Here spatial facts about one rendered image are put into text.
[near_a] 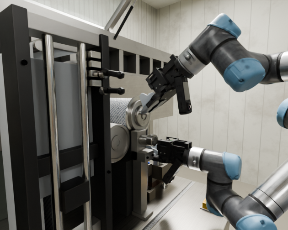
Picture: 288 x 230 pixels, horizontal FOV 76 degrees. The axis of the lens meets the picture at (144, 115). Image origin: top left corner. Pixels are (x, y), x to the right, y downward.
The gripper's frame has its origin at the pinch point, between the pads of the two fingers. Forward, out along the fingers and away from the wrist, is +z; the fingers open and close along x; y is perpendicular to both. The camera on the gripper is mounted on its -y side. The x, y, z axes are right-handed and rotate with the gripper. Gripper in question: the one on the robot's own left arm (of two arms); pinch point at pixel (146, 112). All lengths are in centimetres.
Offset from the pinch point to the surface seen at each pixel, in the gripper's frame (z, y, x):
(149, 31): 50, 197, -240
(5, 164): 28.2, 5.8, 33.7
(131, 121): 4.2, 0.0, 3.9
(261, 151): 31, -72, -249
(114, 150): 10.6, -6.1, 11.0
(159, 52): 5, 52, -68
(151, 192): 22.6, -23.9, -6.7
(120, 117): 7.0, 3.4, 4.6
